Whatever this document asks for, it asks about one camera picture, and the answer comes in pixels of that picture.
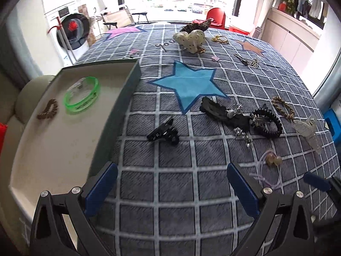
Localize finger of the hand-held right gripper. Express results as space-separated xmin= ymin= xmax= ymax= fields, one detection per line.
xmin=303 ymin=172 xmax=341 ymax=202

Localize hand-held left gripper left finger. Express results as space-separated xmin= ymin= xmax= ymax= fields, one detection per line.
xmin=29 ymin=162 xmax=118 ymax=256

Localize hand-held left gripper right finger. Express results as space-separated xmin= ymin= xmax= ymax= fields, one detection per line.
xmin=226 ymin=162 xmax=316 ymax=256

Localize thin elastic tie with beads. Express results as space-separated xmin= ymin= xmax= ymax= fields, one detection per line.
xmin=250 ymin=150 xmax=283 ymax=188

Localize silver chain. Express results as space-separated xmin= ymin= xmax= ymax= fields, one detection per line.
xmin=234 ymin=128 xmax=252 ymax=148
xmin=226 ymin=103 xmax=243 ymax=119

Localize grey tray with beige lining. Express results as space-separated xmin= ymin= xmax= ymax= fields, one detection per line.
xmin=9 ymin=59 xmax=142 ymax=246

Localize braided brown hair tie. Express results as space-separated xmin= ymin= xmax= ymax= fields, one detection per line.
xmin=272 ymin=96 xmax=296 ymax=120

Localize black claw hair clip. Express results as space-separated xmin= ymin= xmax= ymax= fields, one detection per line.
xmin=146 ymin=117 xmax=179 ymax=147

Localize long black scalloped hair clip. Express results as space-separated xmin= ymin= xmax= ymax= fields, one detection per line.
xmin=200 ymin=97 xmax=251 ymax=136

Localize clear claw hair clip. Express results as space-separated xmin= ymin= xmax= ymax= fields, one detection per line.
xmin=292 ymin=115 xmax=323 ymax=154

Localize grey checked star blanket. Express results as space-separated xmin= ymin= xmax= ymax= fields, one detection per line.
xmin=24 ymin=23 xmax=341 ymax=256

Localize blue plastic stool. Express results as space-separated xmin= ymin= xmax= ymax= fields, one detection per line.
xmin=324 ymin=108 xmax=341 ymax=136

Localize red embroidered cushion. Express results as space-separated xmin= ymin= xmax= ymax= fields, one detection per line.
xmin=0 ymin=123 xmax=7 ymax=155

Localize beige leather sofa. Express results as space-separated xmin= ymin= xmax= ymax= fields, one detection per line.
xmin=0 ymin=73 xmax=56 ymax=160

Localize slim black hair clip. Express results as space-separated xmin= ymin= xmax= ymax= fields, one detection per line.
xmin=234 ymin=53 xmax=249 ymax=67

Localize beige cabinet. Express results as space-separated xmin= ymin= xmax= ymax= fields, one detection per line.
xmin=262 ymin=7 xmax=320 ymax=67

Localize white washing machine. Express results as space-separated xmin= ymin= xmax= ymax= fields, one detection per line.
xmin=45 ymin=1 xmax=94 ymax=67

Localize red plastic stool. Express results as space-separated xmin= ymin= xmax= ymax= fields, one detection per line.
xmin=228 ymin=24 xmax=253 ymax=36

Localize leopard print scrunchie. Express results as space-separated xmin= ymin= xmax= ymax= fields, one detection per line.
xmin=180 ymin=19 xmax=214 ymax=34

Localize beige folding chair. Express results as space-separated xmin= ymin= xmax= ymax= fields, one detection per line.
xmin=103 ymin=5 xmax=148 ymax=30

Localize hanging clothes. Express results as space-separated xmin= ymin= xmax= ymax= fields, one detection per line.
xmin=296 ymin=0 xmax=324 ymax=19

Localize red plastic chair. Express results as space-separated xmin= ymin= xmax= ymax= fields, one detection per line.
xmin=206 ymin=7 xmax=226 ymax=28

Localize red vase with flowers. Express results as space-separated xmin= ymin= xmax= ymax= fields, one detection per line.
xmin=276 ymin=0 xmax=295 ymax=14

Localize black beaded bracelet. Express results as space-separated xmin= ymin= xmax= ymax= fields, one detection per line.
xmin=250 ymin=107 xmax=283 ymax=138

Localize green translucent bracelet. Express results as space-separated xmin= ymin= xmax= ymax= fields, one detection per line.
xmin=63 ymin=77 xmax=101 ymax=115

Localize brown spiral hair tie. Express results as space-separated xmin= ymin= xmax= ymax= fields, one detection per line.
xmin=37 ymin=99 xmax=58 ymax=120

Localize gold hair tie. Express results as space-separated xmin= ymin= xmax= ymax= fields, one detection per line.
xmin=212 ymin=35 xmax=230 ymax=45

